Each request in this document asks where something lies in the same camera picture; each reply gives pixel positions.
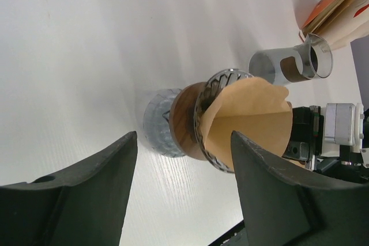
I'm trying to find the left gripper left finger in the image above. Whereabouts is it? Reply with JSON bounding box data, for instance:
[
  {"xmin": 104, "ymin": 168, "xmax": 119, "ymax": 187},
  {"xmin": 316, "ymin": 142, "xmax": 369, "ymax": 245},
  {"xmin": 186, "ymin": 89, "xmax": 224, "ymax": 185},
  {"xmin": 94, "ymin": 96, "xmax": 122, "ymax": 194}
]
[{"xmin": 1, "ymin": 131, "xmax": 138, "ymax": 245}]

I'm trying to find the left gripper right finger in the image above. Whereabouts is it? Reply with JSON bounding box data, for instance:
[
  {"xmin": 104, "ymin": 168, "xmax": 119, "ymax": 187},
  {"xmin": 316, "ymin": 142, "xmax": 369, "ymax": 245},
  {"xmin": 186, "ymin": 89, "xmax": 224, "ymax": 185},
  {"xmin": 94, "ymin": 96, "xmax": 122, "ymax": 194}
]
[{"xmin": 231, "ymin": 131, "xmax": 368, "ymax": 245}]

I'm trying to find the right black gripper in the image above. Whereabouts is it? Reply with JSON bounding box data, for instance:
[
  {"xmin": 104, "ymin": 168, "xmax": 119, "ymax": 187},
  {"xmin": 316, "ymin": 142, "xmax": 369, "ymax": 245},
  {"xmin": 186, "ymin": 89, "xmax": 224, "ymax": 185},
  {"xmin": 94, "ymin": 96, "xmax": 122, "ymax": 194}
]
[{"xmin": 283, "ymin": 106, "xmax": 368, "ymax": 184}]

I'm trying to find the brown paper coffee filter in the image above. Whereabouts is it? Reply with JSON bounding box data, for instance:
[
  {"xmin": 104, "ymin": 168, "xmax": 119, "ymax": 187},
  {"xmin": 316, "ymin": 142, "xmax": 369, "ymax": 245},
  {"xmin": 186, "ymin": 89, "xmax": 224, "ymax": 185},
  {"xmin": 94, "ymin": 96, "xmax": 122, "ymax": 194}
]
[{"xmin": 199, "ymin": 77, "xmax": 292, "ymax": 169}]

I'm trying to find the glass server with handle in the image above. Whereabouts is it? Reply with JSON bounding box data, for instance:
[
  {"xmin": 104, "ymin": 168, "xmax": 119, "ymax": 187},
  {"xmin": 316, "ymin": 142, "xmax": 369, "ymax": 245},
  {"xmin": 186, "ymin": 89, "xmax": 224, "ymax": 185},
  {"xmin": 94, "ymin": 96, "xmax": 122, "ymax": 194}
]
[{"xmin": 142, "ymin": 89, "xmax": 185, "ymax": 158}]

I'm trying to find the clear grey glass dripper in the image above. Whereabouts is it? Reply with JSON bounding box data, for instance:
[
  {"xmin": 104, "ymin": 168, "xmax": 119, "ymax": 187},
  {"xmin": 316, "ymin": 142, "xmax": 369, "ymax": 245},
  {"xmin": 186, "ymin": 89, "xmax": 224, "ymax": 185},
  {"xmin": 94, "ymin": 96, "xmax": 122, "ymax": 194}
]
[{"xmin": 193, "ymin": 69, "xmax": 253, "ymax": 174}]

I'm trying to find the dark wooden dripper ring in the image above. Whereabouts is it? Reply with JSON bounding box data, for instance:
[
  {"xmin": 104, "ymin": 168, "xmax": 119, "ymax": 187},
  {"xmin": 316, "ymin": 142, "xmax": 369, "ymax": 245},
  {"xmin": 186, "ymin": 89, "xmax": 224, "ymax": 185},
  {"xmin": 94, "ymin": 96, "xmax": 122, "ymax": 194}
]
[{"xmin": 168, "ymin": 82, "xmax": 208, "ymax": 161}]

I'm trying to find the orange white filter holder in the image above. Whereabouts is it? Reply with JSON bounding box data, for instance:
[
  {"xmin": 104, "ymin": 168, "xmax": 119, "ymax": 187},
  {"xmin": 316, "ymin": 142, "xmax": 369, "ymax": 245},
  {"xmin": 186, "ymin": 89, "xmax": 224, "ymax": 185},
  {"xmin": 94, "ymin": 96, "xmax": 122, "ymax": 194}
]
[{"xmin": 299, "ymin": 0, "xmax": 368, "ymax": 50}]

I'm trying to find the brown paper filter stack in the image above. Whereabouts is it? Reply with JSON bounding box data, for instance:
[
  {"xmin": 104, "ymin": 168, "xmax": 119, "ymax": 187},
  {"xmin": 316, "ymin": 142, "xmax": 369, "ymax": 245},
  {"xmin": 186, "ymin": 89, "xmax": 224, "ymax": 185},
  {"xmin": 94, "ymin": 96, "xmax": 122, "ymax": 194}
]
[{"xmin": 301, "ymin": 0, "xmax": 353, "ymax": 35}]

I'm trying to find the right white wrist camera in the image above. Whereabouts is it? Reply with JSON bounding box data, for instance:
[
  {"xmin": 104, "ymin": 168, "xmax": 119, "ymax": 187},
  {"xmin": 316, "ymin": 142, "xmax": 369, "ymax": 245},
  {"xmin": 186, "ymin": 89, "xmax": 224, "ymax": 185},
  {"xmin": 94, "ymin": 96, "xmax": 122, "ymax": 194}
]
[{"xmin": 322, "ymin": 103, "xmax": 364, "ymax": 157}]

